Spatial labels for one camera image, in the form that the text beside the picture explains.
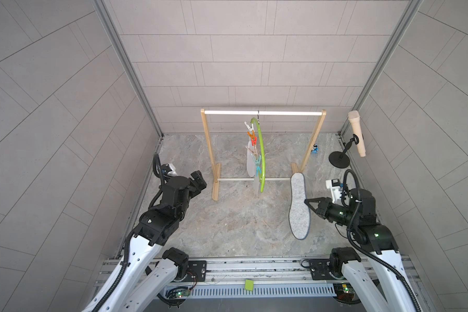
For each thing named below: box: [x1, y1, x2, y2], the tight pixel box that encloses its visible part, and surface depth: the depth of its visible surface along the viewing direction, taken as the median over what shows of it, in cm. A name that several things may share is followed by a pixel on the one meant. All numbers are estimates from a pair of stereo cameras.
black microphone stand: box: [328, 133, 360, 169], surface depth 104 cm
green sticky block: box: [245, 279, 254, 292], surface depth 69 cm
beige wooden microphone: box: [348, 110, 366, 158], surface depth 88 cm
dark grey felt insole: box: [288, 172, 311, 240], surface depth 71 cm
